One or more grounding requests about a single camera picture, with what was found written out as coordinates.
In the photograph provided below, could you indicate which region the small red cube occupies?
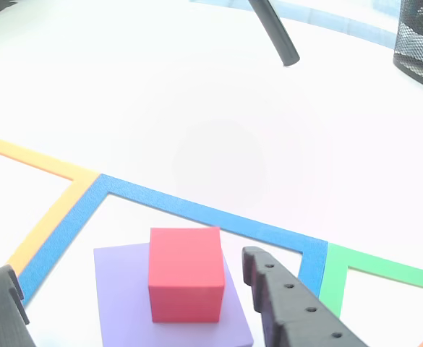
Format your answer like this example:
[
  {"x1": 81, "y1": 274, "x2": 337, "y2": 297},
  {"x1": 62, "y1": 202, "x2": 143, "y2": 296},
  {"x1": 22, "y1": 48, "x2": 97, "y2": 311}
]
[{"x1": 148, "y1": 226, "x2": 226, "y2": 323}]

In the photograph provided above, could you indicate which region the large purple cube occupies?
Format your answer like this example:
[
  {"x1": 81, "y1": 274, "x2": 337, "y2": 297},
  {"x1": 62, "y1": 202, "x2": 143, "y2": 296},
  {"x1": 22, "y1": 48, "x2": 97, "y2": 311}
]
[{"x1": 93, "y1": 242, "x2": 255, "y2": 347}]

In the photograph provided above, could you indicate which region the grey metal rod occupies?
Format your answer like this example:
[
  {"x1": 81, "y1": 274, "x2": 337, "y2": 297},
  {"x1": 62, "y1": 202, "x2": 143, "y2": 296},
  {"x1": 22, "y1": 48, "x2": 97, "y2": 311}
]
[{"x1": 248, "y1": 0, "x2": 301, "y2": 67}]

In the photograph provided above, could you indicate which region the black mesh pen holder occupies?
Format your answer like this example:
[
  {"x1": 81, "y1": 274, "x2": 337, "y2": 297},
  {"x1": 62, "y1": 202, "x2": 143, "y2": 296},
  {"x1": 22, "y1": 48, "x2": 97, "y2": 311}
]
[{"x1": 393, "y1": 0, "x2": 423, "y2": 95}]

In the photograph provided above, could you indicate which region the green square frame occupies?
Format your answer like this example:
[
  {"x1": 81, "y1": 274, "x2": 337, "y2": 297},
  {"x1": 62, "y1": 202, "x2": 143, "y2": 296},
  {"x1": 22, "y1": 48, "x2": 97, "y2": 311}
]
[{"x1": 317, "y1": 241, "x2": 423, "y2": 319}]

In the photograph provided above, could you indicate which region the orange square frame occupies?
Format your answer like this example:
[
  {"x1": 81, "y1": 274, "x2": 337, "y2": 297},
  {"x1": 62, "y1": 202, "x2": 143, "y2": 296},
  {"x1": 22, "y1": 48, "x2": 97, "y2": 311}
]
[{"x1": 0, "y1": 132, "x2": 101, "y2": 304}]

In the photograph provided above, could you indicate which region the blue square frame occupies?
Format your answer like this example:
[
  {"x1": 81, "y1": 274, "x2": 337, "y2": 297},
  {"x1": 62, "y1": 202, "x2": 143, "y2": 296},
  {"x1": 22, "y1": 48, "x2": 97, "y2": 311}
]
[{"x1": 17, "y1": 173, "x2": 330, "y2": 307}]

